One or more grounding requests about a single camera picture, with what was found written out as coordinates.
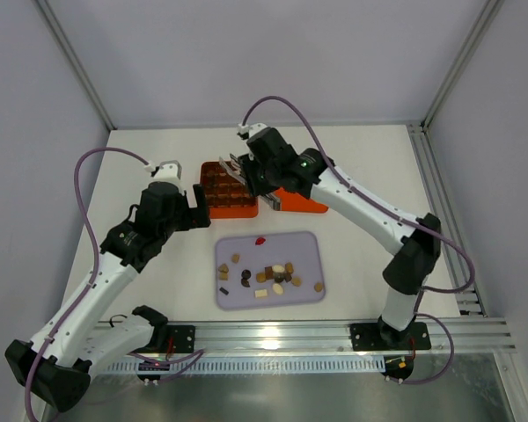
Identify metal serving tongs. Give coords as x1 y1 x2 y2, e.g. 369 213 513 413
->
218 154 282 211

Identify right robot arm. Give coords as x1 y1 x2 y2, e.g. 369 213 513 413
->
236 124 441 348

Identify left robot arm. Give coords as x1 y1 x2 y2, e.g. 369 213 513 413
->
5 182 210 412

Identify orange chocolate tin box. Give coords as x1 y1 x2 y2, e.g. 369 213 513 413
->
200 161 259 220

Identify brown rectangular chocolate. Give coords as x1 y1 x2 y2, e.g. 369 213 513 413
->
265 266 274 280

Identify white rectangular chocolate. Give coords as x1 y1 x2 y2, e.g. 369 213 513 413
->
254 289 268 298

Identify white swirl chocolate lower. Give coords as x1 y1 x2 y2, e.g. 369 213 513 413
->
272 283 284 295

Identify orange tin lid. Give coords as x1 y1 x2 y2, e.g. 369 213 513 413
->
274 188 328 214

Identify lavender plastic tray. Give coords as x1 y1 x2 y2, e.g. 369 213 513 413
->
215 231 326 310

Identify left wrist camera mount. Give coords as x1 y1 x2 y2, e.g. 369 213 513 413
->
143 160 185 193

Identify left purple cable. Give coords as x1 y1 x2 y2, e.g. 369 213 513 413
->
23 146 206 422

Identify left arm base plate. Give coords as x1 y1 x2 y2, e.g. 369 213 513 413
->
155 324 196 354

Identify slotted cable duct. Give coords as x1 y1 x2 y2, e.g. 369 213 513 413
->
102 354 385 376

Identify right side aluminium rail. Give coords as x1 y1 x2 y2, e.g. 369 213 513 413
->
407 125 487 317

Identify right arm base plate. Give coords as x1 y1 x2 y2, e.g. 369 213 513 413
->
349 320 432 352

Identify aluminium frame rail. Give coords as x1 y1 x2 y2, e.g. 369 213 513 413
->
191 316 517 355

